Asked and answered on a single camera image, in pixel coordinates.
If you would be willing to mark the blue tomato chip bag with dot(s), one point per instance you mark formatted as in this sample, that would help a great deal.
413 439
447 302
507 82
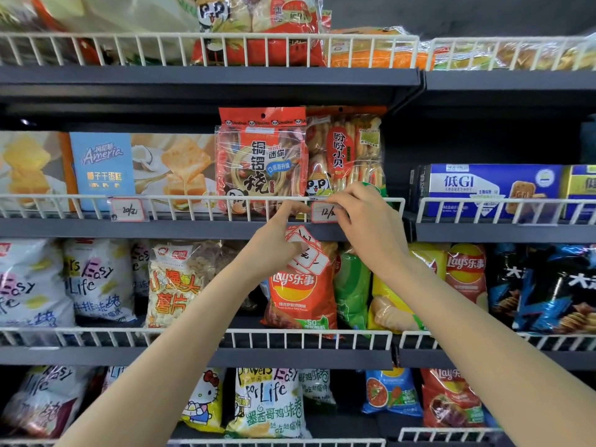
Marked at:
391 391

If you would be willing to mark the red panda snack pack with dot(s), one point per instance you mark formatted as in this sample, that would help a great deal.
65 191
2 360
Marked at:
260 18

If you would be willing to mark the person's right hand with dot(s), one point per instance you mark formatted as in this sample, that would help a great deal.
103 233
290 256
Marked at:
372 228

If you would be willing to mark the clear rice cracker pack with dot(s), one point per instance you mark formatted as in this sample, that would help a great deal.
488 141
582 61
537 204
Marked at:
344 148

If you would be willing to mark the stack of red-bordered price tags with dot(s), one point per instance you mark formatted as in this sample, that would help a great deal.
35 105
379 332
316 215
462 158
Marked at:
309 260

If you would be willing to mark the yellow red-logo chip bag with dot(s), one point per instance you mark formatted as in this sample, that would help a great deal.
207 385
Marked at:
386 311

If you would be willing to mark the white plastic bag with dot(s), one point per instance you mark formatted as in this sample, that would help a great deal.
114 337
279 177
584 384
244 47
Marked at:
130 13

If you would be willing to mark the clear yellow biscuit pack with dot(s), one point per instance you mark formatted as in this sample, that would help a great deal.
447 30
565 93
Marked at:
465 58
535 58

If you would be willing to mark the white printed snack bag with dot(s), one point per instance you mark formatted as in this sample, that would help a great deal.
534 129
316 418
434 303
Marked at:
98 279
319 386
111 377
46 400
141 265
32 283
265 405

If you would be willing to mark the plain green chip bag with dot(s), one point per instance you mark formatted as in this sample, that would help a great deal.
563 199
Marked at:
351 288

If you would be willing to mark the red yellow-logo chip bag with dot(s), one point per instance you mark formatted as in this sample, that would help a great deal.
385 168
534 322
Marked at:
298 293

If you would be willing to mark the dark grey metal shelf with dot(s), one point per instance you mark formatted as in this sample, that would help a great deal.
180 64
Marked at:
186 76

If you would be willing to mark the small red chip bag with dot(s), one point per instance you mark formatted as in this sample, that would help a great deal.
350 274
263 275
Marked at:
465 265

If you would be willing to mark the blue biscuit box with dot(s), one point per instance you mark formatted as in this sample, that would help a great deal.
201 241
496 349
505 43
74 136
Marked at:
579 181
465 181

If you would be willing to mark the clear snack bag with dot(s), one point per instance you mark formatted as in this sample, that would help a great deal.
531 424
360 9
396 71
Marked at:
228 253

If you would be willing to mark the person's left hand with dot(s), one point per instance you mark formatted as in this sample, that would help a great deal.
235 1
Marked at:
270 251

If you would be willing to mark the person's left forearm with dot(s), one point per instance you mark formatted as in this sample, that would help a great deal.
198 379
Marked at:
163 367

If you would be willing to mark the person's right forearm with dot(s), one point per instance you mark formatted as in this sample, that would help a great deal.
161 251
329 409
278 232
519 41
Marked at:
489 358

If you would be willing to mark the orange cake box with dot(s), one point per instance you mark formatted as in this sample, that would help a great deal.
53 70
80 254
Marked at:
28 162

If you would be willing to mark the light blue cake box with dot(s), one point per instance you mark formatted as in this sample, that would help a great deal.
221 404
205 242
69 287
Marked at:
102 167

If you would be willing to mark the clear orange-print chip bag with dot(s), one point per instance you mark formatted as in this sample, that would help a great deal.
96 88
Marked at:
177 283

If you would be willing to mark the orange snack pack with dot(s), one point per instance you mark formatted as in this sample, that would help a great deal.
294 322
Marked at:
363 31

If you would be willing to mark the yellow cat-print snack bag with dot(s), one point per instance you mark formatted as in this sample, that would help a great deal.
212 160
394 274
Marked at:
205 405

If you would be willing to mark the red clear cake pack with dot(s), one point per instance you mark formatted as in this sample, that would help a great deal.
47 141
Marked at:
260 153

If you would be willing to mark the dark red chip bag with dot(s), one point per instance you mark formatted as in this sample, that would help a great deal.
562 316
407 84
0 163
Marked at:
451 400

